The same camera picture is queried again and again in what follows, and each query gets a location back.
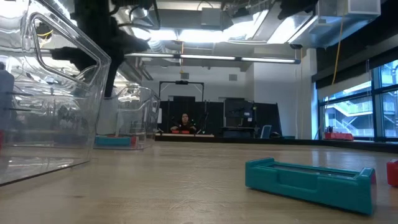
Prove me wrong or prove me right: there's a black partition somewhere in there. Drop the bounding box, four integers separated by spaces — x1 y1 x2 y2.
159 95 283 138

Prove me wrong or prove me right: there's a clear plastic bin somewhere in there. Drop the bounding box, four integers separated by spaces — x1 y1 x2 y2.
94 84 162 151
0 0 112 187

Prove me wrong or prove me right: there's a teal rectangular plastic case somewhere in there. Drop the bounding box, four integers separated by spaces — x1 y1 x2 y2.
94 135 132 147
244 157 377 216

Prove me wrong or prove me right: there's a black window frame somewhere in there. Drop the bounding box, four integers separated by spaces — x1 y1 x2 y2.
312 46 398 141

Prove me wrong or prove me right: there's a silver rectangular air duct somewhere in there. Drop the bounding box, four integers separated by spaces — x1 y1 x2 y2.
251 0 382 48

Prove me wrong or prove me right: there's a wooden workbench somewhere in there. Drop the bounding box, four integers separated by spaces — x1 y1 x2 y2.
154 133 216 142

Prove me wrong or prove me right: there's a person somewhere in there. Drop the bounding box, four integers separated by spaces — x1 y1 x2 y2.
169 112 198 134

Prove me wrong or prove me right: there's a black monitor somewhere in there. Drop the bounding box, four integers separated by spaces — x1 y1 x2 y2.
224 98 254 119

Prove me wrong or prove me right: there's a long ceiling light strip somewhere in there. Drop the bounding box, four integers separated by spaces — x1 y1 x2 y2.
124 50 302 65

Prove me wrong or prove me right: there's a yellow hanging cable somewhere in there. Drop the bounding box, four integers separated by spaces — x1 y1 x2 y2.
330 19 345 86

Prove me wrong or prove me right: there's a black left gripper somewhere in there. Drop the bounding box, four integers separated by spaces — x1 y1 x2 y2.
50 27 151 98

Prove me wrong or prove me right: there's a silver round air duct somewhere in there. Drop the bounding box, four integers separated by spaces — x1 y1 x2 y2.
126 0 155 26

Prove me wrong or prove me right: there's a black rig frame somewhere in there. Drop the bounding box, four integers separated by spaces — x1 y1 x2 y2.
158 80 205 102

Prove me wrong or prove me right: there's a red box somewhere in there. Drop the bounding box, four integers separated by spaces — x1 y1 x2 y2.
324 131 355 141

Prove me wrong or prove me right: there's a blue office chair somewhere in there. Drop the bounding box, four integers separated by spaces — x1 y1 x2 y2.
259 124 271 139

